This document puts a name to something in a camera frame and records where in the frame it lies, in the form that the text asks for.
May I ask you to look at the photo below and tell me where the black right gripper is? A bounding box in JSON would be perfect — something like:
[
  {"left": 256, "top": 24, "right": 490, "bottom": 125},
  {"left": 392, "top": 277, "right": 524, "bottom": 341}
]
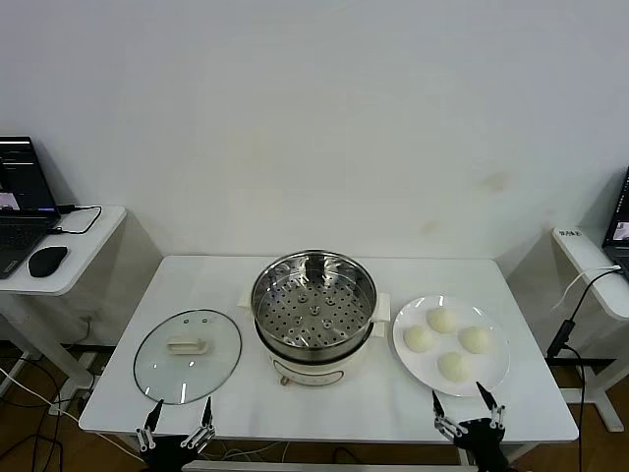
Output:
[{"left": 430, "top": 381, "right": 510, "bottom": 472}]

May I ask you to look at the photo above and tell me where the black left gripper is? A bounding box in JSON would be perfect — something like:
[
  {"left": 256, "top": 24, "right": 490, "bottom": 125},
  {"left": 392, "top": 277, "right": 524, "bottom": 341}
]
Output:
[{"left": 136, "top": 395, "right": 217, "bottom": 472}]

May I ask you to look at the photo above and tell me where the white steamed baozi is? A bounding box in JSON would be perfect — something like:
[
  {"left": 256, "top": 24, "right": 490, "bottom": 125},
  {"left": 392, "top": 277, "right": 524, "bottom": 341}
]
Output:
[
  {"left": 436, "top": 351, "right": 474, "bottom": 384},
  {"left": 426, "top": 307, "right": 459, "bottom": 335},
  {"left": 457, "top": 325, "right": 493, "bottom": 355},
  {"left": 403, "top": 324, "right": 436, "bottom": 354}
]

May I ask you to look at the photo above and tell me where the glass lid with cream handle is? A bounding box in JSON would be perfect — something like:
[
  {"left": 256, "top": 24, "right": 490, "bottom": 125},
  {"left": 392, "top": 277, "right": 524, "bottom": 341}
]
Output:
[{"left": 132, "top": 308, "right": 244, "bottom": 406}]

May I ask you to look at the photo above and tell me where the steel perforated steamer basket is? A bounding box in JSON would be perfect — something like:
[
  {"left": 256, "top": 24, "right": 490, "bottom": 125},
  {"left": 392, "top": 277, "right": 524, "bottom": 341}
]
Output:
[{"left": 239, "top": 249, "right": 393, "bottom": 356}]

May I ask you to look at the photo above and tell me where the white round plate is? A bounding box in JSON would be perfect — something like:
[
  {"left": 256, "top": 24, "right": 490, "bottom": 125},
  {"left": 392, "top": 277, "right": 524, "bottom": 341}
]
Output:
[{"left": 392, "top": 294, "right": 511, "bottom": 398}]

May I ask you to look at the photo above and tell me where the cream electric cooking pot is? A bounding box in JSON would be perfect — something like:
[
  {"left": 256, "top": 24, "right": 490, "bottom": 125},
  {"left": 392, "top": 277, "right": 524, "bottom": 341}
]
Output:
[{"left": 253, "top": 314, "right": 389, "bottom": 389}]

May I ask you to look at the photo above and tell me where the white side table with label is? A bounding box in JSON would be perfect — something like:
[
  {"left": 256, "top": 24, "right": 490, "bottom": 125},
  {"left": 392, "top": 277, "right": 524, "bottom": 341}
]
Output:
[{"left": 550, "top": 224, "right": 629, "bottom": 434}]

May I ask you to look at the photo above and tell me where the white side table with mouse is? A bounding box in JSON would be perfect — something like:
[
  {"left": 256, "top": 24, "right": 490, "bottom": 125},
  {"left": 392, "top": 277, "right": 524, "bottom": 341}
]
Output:
[{"left": 0, "top": 205, "right": 128, "bottom": 394}]

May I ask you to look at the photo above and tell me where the black computer mouse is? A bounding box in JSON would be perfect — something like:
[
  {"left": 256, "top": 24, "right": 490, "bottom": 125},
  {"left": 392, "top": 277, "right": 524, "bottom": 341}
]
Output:
[{"left": 28, "top": 245, "right": 69, "bottom": 278}]

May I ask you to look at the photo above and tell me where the black laptop with lit screen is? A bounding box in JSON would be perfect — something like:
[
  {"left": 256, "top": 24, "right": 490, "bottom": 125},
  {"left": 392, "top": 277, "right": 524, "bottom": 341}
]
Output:
[{"left": 601, "top": 166, "right": 629, "bottom": 284}]

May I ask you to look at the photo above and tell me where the black laptop with dark screen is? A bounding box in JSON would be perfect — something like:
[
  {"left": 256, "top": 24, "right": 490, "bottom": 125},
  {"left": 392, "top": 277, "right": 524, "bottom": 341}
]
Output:
[{"left": 0, "top": 136, "right": 63, "bottom": 280}]

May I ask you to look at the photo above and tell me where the black cable with adapter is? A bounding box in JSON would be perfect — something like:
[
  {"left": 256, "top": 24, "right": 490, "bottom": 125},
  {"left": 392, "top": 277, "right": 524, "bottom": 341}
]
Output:
[{"left": 545, "top": 268, "right": 624, "bottom": 472}]

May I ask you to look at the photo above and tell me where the white table frame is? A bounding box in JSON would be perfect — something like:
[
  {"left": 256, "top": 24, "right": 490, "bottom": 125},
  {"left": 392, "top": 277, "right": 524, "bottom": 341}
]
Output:
[{"left": 117, "top": 435, "right": 497, "bottom": 472}]

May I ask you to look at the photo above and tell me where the white floor cable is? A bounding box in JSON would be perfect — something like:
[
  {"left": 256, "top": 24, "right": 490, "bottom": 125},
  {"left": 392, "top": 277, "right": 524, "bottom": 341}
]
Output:
[{"left": 0, "top": 366, "right": 83, "bottom": 424}]

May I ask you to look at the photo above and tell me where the white thin cable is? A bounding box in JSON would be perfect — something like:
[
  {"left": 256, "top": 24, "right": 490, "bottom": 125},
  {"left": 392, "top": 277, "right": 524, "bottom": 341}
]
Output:
[{"left": 550, "top": 265, "right": 623, "bottom": 313}]

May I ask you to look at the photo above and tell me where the black looped laptop cable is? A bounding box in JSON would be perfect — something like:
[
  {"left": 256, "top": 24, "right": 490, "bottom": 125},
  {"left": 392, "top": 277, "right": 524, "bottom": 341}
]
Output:
[{"left": 47, "top": 203, "right": 103, "bottom": 237}]

